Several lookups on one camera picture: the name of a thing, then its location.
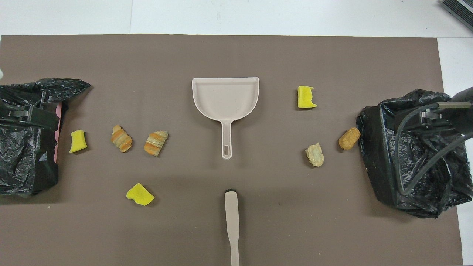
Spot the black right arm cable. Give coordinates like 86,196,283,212
395,103,473,196

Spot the left black trash bag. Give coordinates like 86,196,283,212
0,78,91,197

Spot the black trash bag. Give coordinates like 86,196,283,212
356,89,473,219
0,78,91,197

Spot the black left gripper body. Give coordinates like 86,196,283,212
0,103,19,128

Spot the dark grey ribbed device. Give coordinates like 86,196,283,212
440,0,473,32

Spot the brown croquette nugget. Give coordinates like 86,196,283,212
338,127,361,150

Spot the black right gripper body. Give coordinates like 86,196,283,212
445,87,473,135

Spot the beige plastic dustpan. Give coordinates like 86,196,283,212
192,77,260,160

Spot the pale striped toy croissant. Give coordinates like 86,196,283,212
144,130,169,157

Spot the yellow sponge piece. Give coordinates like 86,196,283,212
297,86,318,109
126,183,155,206
69,130,88,153

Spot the brown table mat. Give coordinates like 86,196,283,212
0,34,464,266

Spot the orange striped toy croissant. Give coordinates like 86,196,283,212
111,125,133,153

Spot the pale fried food piece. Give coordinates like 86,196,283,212
305,143,324,167

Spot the right black trash bag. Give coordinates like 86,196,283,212
356,89,473,219

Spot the beige brush with black bristles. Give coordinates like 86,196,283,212
224,189,241,266

